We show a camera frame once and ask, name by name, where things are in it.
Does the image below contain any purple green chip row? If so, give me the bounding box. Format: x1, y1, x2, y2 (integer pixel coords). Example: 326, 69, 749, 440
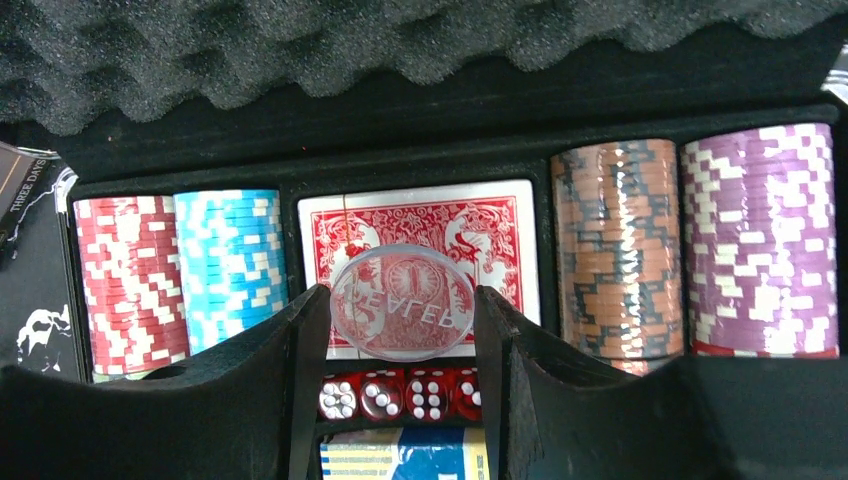
680, 123, 839, 357

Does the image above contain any black poker chip case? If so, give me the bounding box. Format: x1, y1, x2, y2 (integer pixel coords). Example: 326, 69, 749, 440
0, 0, 848, 480

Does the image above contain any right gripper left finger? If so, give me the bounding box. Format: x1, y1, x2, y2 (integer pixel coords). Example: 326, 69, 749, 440
1, 285, 330, 479

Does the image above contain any red playing card deck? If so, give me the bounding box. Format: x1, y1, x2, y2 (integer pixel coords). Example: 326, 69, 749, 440
297, 179, 541, 361

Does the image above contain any blue playing card deck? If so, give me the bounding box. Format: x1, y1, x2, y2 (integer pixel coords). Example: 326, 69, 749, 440
318, 427, 490, 480

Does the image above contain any clear dealer button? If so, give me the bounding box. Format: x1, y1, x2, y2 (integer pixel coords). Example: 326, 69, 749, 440
330, 244, 475, 362

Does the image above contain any brown chip row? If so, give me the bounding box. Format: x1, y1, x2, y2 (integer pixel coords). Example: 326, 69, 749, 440
550, 139, 684, 375

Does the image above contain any red green chip row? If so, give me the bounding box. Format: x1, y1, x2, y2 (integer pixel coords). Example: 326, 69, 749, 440
73, 195, 190, 381

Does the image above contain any blue grey chip row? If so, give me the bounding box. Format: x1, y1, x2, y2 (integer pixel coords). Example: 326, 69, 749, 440
173, 189, 289, 354

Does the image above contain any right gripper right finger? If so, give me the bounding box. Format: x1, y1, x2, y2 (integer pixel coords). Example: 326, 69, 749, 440
474, 286, 847, 479

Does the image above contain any red die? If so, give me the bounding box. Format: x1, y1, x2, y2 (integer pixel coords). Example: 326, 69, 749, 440
318, 373, 361, 421
404, 368, 452, 422
359, 369, 406, 421
452, 367, 482, 421

